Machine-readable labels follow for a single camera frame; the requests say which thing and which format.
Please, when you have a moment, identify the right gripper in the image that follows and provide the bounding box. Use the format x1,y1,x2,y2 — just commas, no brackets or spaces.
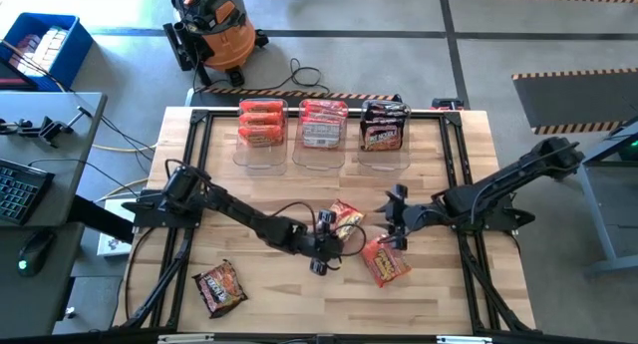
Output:
374,183,443,251

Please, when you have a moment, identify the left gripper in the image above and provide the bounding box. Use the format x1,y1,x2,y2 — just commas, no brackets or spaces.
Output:
288,208,345,277

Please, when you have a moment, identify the black fire noodle pack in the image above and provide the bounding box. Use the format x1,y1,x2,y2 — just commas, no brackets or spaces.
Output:
365,100,410,112
361,123,406,153
192,259,249,319
362,108,408,127

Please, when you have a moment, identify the clear plastic bin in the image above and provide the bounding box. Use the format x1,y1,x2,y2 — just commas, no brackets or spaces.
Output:
357,99,413,172
292,99,349,172
232,98,290,176

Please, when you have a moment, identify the red black device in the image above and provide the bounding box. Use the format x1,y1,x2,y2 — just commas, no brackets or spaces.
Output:
431,97,465,111

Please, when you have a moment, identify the grey metal cart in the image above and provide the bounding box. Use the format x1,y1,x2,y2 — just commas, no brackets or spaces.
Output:
547,117,638,275

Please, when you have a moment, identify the white printed box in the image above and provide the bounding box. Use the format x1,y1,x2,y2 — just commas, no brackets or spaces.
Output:
97,198,136,258

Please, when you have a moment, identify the orange shop vacuum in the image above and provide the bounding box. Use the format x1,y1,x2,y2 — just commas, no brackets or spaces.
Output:
162,0,270,89

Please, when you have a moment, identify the green-lit black device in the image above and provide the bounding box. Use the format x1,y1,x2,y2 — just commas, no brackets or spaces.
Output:
617,129,638,162

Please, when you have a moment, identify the grey desk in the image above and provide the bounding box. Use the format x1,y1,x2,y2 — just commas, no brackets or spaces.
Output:
0,91,108,338

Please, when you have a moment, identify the black computer mouse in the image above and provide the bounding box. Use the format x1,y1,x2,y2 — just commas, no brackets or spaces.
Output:
17,229,54,278

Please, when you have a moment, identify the black desk clamp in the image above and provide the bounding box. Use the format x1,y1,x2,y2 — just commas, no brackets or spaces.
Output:
0,106,94,149

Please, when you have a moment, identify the black backlit keyboard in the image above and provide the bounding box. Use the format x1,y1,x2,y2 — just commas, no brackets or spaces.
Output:
0,158,56,226

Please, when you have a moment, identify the blue plastic crate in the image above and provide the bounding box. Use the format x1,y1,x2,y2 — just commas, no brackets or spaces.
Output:
0,12,95,92

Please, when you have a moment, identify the white red boxes stack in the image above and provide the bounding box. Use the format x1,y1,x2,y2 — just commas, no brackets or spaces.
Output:
8,26,70,79

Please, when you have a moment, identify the dark flat case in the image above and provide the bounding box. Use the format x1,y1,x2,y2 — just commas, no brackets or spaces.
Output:
0,59,39,92

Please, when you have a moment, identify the black aluminium frame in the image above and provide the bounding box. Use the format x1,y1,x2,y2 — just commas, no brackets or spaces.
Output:
112,108,537,335

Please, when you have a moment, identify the silver metal bracket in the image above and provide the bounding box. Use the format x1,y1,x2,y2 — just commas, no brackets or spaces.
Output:
158,333,215,344
436,335,493,344

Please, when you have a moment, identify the black power cord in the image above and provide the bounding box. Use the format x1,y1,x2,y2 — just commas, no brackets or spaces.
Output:
188,57,331,94

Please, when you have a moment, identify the yellow cable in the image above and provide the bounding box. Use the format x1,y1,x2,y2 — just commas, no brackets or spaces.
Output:
0,33,159,201

